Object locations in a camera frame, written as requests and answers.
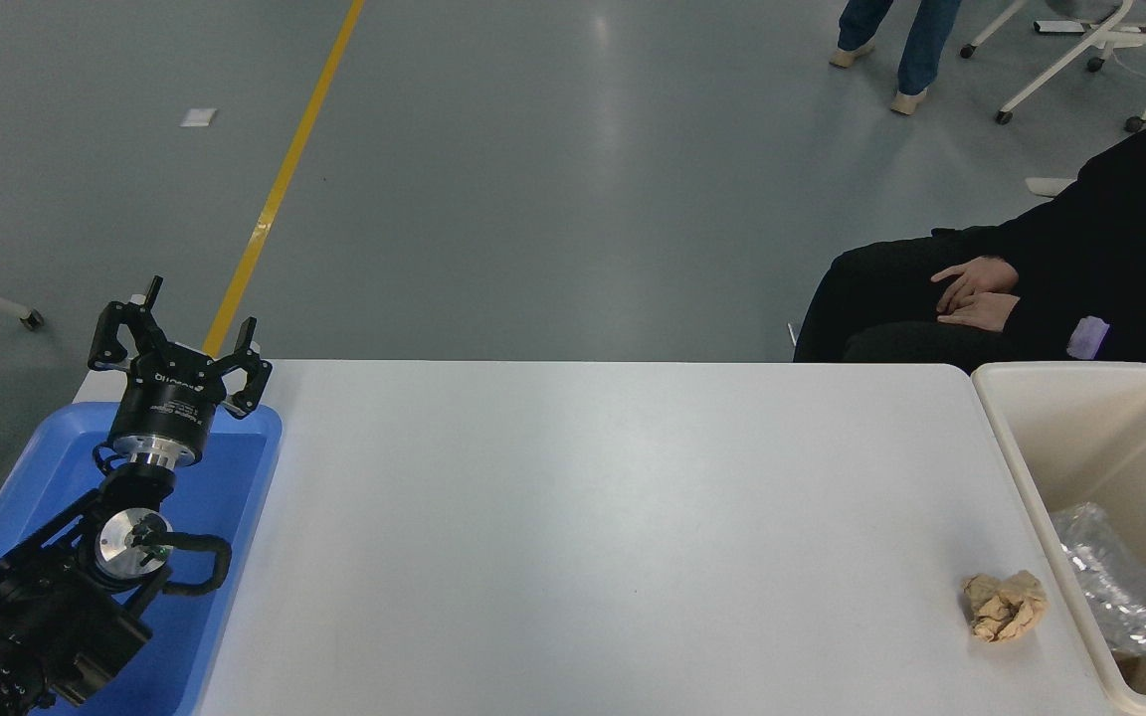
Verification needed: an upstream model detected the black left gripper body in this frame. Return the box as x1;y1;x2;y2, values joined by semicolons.
107;341;227;450

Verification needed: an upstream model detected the silver foil plate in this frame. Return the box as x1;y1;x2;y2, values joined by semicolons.
1049;502;1146;658

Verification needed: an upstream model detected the person's right hand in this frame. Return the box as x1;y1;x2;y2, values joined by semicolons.
928;256;1021;315

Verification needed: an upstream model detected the person's left hand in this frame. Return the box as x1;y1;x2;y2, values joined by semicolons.
935;294;1021;333

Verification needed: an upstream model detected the blue plastic tray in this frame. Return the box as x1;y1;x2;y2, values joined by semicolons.
0;401;284;716

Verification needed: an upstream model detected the walking person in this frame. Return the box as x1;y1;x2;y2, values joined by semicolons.
829;0;964;116

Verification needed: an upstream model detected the large pale bin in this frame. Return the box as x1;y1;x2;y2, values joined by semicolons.
971;362;1146;716

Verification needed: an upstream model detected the crumpled tan paper ball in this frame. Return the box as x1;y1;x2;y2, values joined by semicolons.
963;570;1048;643

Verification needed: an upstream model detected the seated person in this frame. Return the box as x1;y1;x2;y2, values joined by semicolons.
792;94;1146;389

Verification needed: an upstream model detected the white wheeled chair base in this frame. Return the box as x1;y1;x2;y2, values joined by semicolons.
960;0;1146;133

